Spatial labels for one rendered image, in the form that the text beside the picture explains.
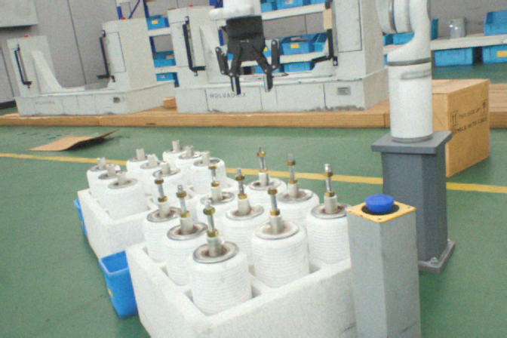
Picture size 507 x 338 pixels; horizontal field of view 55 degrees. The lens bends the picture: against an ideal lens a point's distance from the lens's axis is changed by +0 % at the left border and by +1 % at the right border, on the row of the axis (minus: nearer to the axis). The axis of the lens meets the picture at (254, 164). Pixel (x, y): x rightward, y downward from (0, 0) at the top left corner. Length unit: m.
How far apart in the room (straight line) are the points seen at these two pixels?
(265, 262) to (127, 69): 3.30
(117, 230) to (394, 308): 0.72
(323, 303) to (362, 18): 2.16
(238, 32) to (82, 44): 7.31
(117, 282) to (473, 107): 1.38
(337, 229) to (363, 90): 1.98
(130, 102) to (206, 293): 3.30
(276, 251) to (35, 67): 4.53
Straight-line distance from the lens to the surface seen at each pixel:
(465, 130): 1.91
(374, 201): 0.71
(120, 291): 1.14
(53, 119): 4.68
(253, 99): 3.15
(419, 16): 1.10
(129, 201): 1.25
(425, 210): 1.16
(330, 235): 0.87
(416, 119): 1.13
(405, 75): 1.11
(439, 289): 1.15
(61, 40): 8.06
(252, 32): 1.00
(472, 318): 1.07
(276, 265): 0.81
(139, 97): 4.06
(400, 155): 1.13
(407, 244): 0.73
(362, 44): 2.83
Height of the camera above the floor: 0.58
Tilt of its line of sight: 15 degrees down
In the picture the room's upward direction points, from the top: 8 degrees counter-clockwise
